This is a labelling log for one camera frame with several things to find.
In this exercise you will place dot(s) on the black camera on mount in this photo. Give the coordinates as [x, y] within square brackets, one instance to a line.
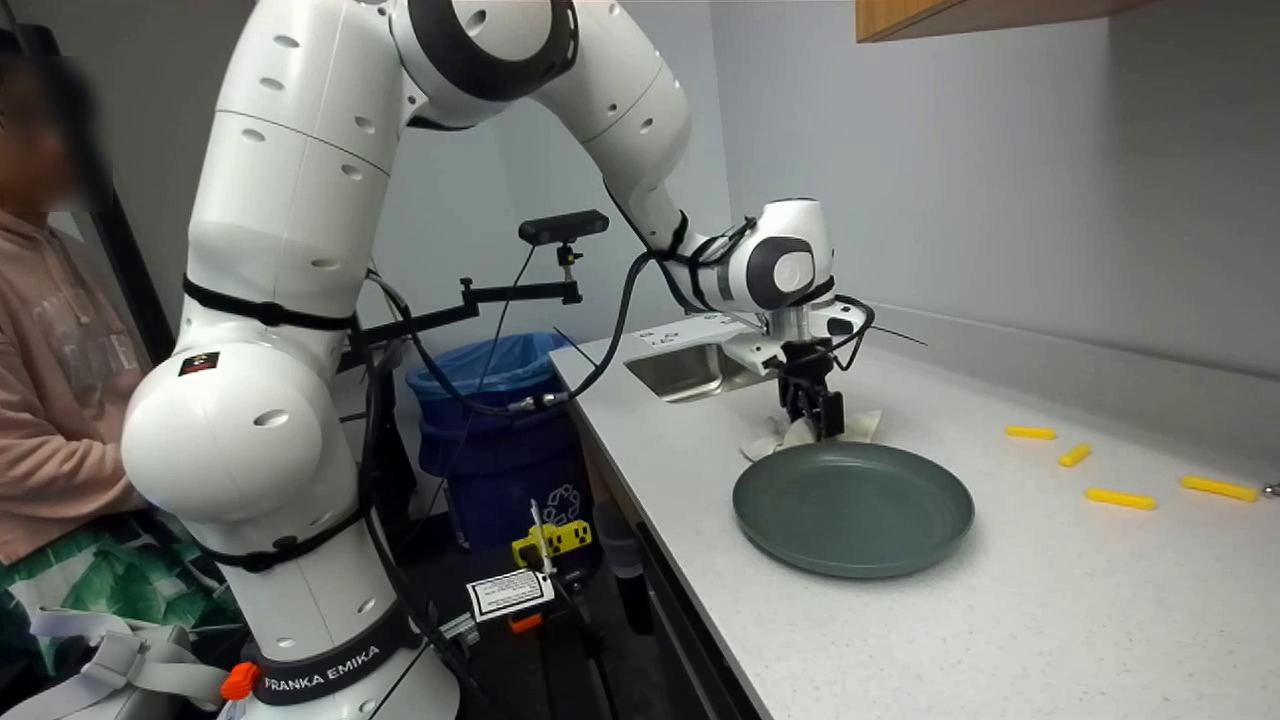
[560, 230]

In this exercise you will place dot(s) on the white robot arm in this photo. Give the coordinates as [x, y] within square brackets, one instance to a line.
[238, 434]

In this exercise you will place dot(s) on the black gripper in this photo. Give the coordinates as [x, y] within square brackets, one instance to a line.
[806, 388]

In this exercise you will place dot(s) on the yellow black label tag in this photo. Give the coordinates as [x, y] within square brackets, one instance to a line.
[547, 541]

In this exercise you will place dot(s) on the wooden wall cabinet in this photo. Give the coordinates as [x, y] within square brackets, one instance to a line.
[938, 18]

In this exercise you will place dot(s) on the dark green plate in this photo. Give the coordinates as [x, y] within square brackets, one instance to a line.
[853, 511]

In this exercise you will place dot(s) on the steel sink basin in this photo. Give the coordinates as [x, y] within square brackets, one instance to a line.
[687, 372]

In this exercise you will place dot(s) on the person in pink sweater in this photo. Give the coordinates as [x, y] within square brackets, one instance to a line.
[72, 529]

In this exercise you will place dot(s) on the white label plate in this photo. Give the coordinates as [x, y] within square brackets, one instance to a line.
[509, 594]

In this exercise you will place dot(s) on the yellow pasta piece small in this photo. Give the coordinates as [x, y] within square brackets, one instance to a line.
[1075, 459]

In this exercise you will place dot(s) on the yellow pasta piece right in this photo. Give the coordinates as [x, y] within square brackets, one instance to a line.
[1223, 490]

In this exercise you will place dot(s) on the white towel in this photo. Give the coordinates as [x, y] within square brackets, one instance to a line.
[858, 428]

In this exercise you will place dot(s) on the blue trash bin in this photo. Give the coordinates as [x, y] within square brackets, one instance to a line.
[501, 437]

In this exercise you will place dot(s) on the yellow pasta piece front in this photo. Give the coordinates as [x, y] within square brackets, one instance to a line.
[1117, 496]

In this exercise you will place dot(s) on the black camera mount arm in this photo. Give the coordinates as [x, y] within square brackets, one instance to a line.
[405, 323]

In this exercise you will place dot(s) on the yellow pasta piece far left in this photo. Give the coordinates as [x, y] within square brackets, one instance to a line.
[1042, 434]

